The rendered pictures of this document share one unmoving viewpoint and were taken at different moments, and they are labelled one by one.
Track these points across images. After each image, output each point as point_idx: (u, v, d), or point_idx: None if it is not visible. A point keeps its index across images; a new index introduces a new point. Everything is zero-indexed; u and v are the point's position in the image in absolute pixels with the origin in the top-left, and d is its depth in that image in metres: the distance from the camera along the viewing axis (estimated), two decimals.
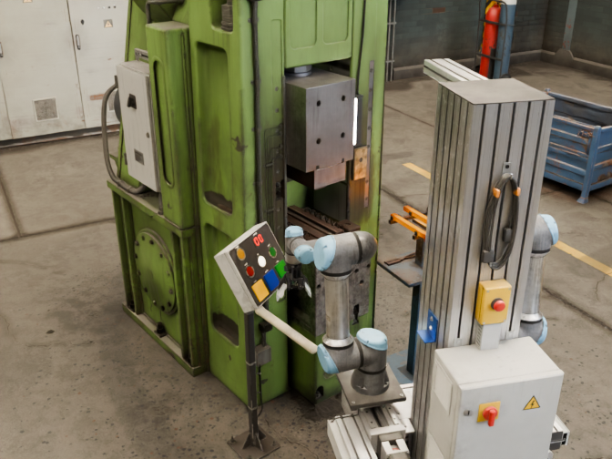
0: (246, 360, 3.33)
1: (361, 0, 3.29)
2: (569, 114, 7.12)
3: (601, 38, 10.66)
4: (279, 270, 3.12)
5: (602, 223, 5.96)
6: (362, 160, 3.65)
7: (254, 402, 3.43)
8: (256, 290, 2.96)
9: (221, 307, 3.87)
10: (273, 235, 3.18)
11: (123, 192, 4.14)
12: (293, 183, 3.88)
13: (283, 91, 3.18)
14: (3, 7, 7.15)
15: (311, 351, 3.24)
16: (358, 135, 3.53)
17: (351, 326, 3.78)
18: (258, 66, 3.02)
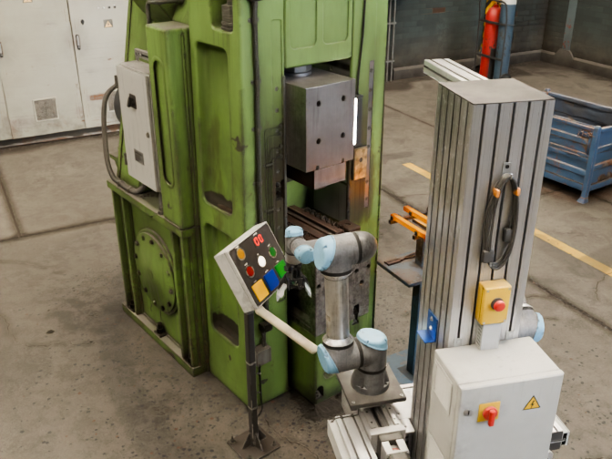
0: (246, 360, 3.33)
1: (361, 0, 3.29)
2: (569, 114, 7.12)
3: (601, 38, 10.66)
4: (279, 270, 3.12)
5: (602, 223, 5.96)
6: (362, 160, 3.65)
7: (254, 402, 3.43)
8: (256, 290, 2.96)
9: (221, 307, 3.87)
10: (273, 235, 3.18)
11: (123, 192, 4.14)
12: (293, 183, 3.88)
13: (283, 91, 3.18)
14: (3, 7, 7.15)
15: (311, 351, 3.24)
16: (358, 135, 3.53)
17: (351, 326, 3.78)
18: (258, 66, 3.02)
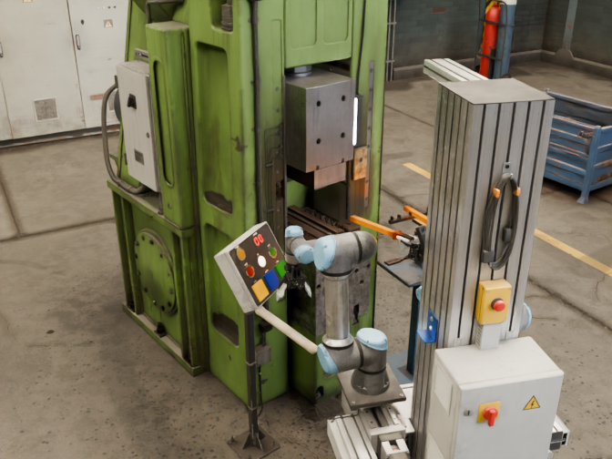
0: (246, 360, 3.33)
1: (361, 0, 3.29)
2: (569, 114, 7.12)
3: (601, 38, 10.66)
4: (279, 270, 3.12)
5: (602, 223, 5.96)
6: (362, 160, 3.65)
7: (254, 402, 3.43)
8: (256, 290, 2.96)
9: (221, 307, 3.87)
10: (273, 235, 3.18)
11: (123, 192, 4.14)
12: (293, 183, 3.88)
13: (283, 91, 3.18)
14: (3, 7, 7.15)
15: (311, 351, 3.24)
16: (358, 135, 3.53)
17: (351, 326, 3.78)
18: (258, 66, 3.02)
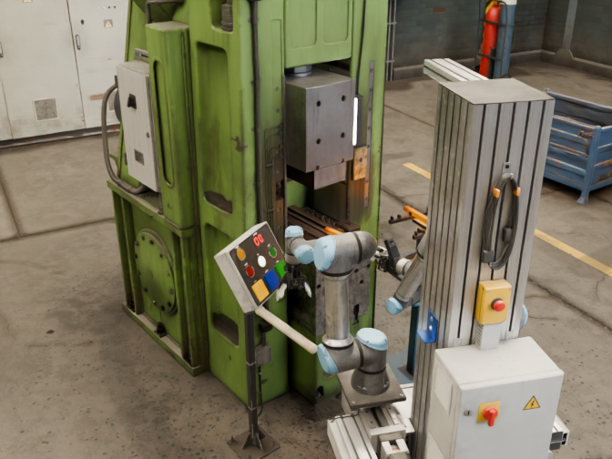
0: (246, 360, 3.33)
1: (361, 0, 3.29)
2: (569, 114, 7.12)
3: (601, 38, 10.66)
4: (279, 270, 3.12)
5: (602, 223, 5.96)
6: (362, 160, 3.65)
7: (254, 402, 3.43)
8: (256, 290, 2.96)
9: (221, 307, 3.87)
10: (273, 235, 3.18)
11: (123, 192, 4.14)
12: (293, 183, 3.88)
13: (283, 91, 3.18)
14: (3, 7, 7.15)
15: (311, 351, 3.24)
16: (358, 135, 3.53)
17: (351, 326, 3.78)
18: (258, 66, 3.02)
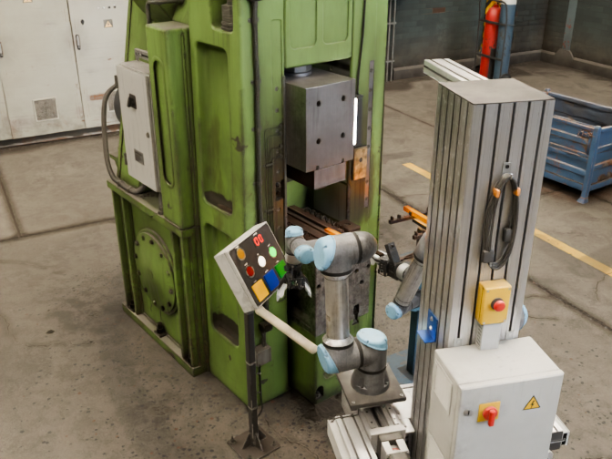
0: (246, 360, 3.33)
1: (361, 0, 3.29)
2: (569, 114, 7.12)
3: (601, 38, 10.66)
4: (279, 270, 3.12)
5: (602, 223, 5.96)
6: (362, 160, 3.65)
7: (254, 402, 3.43)
8: (256, 290, 2.96)
9: (221, 307, 3.87)
10: (273, 235, 3.18)
11: (123, 192, 4.14)
12: (293, 183, 3.88)
13: (283, 91, 3.18)
14: (3, 7, 7.15)
15: (311, 351, 3.24)
16: (358, 135, 3.53)
17: (351, 326, 3.78)
18: (258, 66, 3.02)
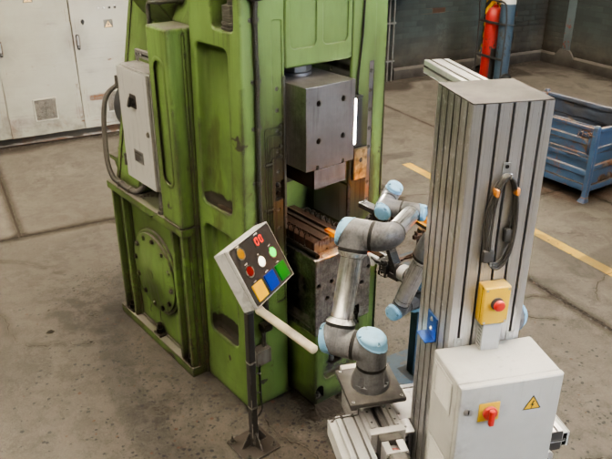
0: (246, 360, 3.33)
1: (361, 0, 3.29)
2: (569, 114, 7.12)
3: (601, 38, 10.66)
4: (279, 270, 3.12)
5: (602, 223, 5.96)
6: (362, 160, 3.65)
7: (254, 402, 3.43)
8: (256, 290, 2.96)
9: (221, 307, 3.87)
10: (273, 235, 3.18)
11: (123, 192, 4.14)
12: (293, 183, 3.88)
13: (283, 91, 3.18)
14: (3, 7, 7.15)
15: (311, 351, 3.24)
16: (358, 135, 3.53)
17: None
18: (258, 66, 3.02)
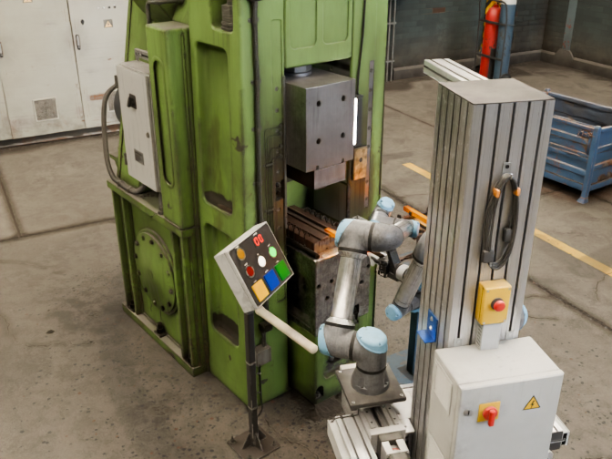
0: (246, 360, 3.33)
1: (361, 0, 3.29)
2: (569, 114, 7.12)
3: (601, 38, 10.66)
4: (279, 270, 3.12)
5: (602, 223, 5.96)
6: (362, 160, 3.65)
7: (254, 402, 3.43)
8: (256, 290, 2.96)
9: (221, 307, 3.87)
10: (273, 235, 3.18)
11: (123, 192, 4.14)
12: (293, 183, 3.88)
13: (283, 91, 3.18)
14: (3, 7, 7.15)
15: (311, 351, 3.24)
16: (358, 135, 3.53)
17: None
18: (258, 66, 3.02)
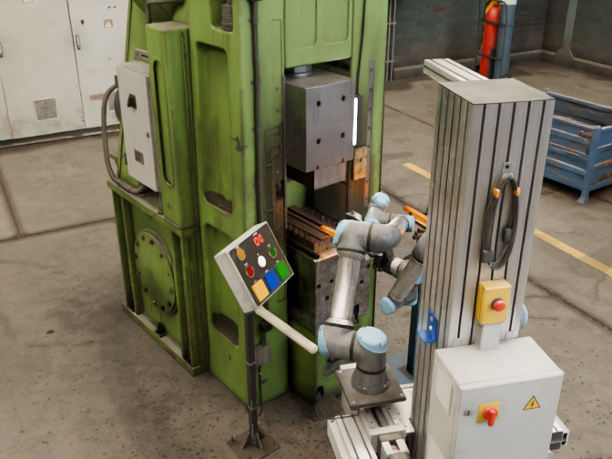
0: (246, 360, 3.33)
1: (361, 0, 3.29)
2: (569, 114, 7.12)
3: (601, 38, 10.66)
4: (279, 270, 3.12)
5: (602, 223, 5.96)
6: (362, 160, 3.65)
7: (254, 402, 3.43)
8: (256, 290, 2.96)
9: (221, 307, 3.87)
10: (273, 235, 3.18)
11: (123, 192, 4.14)
12: (293, 183, 3.88)
13: (283, 91, 3.18)
14: (3, 7, 7.15)
15: (311, 351, 3.24)
16: (358, 135, 3.53)
17: None
18: (258, 66, 3.02)
